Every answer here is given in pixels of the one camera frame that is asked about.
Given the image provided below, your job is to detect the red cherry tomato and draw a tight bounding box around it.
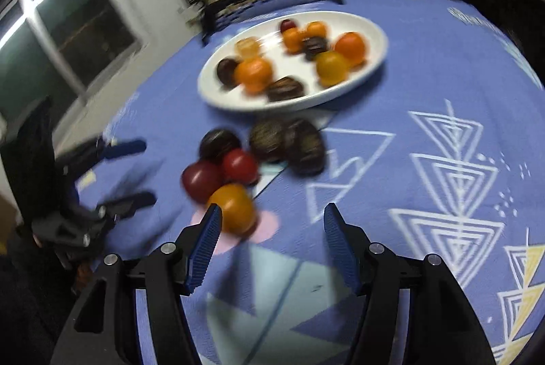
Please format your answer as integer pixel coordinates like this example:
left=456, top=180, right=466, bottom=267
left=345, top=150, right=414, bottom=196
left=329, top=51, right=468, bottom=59
left=220, top=149, right=260, bottom=186

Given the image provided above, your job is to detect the small orange kumquat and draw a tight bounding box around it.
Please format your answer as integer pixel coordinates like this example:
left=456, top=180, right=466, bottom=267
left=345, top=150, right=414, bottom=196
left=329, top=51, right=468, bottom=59
left=315, top=50, right=352, bottom=88
left=305, top=21, right=328, bottom=40

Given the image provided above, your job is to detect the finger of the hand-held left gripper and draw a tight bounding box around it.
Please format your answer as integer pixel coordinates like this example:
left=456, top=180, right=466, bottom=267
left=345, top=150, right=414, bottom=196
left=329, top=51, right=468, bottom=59
left=96, top=191, right=157, bottom=221
left=57, top=137, right=147, bottom=178

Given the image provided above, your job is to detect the white round plate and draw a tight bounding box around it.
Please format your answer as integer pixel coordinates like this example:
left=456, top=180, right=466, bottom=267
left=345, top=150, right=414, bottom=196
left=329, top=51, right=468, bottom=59
left=197, top=11, right=389, bottom=112

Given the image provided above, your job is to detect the blue patterned tablecloth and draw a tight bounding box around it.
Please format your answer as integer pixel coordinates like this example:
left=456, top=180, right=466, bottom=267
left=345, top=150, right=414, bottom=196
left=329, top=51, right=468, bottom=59
left=72, top=0, right=545, bottom=365

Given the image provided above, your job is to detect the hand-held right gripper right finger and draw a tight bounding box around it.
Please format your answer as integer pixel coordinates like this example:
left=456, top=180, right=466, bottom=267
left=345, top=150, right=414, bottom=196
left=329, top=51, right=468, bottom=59
left=323, top=202, right=497, bottom=365

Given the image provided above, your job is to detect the mandarin orange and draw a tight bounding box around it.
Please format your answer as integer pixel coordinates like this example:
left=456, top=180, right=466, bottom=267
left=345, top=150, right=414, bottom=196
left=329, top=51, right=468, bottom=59
left=282, top=28, right=308, bottom=54
left=234, top=57, right=274, bottom=94

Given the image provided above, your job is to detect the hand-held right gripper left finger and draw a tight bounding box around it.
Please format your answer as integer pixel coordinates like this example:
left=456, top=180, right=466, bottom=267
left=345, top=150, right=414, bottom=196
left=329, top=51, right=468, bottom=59
left=50, top=203, right=224, bottom=365

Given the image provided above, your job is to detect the dark brown date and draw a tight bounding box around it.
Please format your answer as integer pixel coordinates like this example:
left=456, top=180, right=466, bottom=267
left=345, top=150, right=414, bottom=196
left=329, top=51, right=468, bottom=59
left=266, top=76, right=306, bottom=102
left=216, top=57, right=241, bottom=88

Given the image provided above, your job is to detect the yellowish small orange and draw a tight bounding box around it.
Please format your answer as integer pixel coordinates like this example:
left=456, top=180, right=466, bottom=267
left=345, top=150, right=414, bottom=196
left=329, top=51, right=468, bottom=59
left=207, top=183, right=257, bottom=233

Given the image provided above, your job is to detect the large orange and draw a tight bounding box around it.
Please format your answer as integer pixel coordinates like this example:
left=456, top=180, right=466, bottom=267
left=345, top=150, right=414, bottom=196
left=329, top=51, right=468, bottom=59
left=333, top=31, right=368, bottom=66

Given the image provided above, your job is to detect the dark heart-shaped dried fruit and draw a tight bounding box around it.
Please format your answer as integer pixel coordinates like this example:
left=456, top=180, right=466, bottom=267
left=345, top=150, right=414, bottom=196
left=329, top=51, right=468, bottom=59
left=284, top=118, right=328, bottom=176

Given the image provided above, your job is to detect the white framed window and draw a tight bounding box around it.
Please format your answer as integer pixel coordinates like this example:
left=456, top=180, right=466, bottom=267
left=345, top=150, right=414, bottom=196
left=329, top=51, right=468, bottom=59
left=0, top=0, right=143, bottom=110

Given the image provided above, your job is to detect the pale yellow fruit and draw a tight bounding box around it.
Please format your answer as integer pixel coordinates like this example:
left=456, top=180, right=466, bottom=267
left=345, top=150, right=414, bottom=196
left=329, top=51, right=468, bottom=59
left=235, top=37, right=261, bottom=60

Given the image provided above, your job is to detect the dark red plum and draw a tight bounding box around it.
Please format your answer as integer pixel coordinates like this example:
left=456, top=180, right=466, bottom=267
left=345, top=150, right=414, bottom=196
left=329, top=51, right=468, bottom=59
left=182, top=161, right=223, bottom=204

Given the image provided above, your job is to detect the round dark fruit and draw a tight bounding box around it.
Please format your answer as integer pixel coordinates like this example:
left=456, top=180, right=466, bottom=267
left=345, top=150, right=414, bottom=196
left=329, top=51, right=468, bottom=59
left=199, top=127, right=242, bottom=161

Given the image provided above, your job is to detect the small dark dried fruit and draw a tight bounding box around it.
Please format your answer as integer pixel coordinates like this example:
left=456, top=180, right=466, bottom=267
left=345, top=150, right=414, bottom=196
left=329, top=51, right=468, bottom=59
left=301, top=36, right=329, bottom=61

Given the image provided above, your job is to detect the wrinkled brown walnut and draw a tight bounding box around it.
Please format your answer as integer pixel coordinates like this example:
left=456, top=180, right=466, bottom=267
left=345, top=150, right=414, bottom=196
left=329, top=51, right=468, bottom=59
left=248, top=120, right=287, bottom=162

